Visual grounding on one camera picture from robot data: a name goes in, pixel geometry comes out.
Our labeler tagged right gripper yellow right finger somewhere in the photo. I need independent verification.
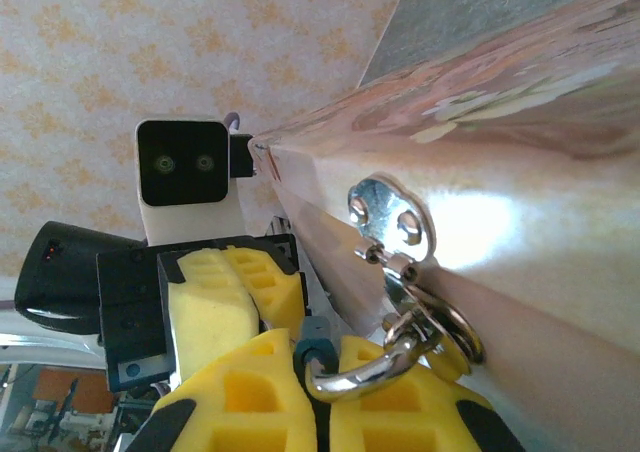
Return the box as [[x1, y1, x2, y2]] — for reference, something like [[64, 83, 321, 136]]
[[327, 334, 526, 452]]

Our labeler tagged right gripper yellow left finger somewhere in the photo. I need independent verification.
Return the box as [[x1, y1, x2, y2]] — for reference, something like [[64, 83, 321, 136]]
[[127, 328, 320, 452]]

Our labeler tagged small padlock chrome shackle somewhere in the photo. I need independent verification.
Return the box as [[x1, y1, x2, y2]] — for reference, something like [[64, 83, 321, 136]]
[[294, 316, 434, 406]]

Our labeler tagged pink illustrated box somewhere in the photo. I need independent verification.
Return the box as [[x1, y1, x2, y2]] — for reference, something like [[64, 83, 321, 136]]
[[252, 0, 640, 452]]

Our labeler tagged orange board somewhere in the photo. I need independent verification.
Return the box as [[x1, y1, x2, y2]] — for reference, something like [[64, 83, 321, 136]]
[[32, 365, 117, 414]]

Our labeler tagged chrome hasp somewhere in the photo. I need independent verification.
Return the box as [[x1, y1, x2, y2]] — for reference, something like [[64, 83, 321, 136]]
[[347, 173, 487, 368]]

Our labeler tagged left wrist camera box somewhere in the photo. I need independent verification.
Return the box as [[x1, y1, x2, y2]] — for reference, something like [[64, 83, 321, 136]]
[[133, 115, 257, 247]]

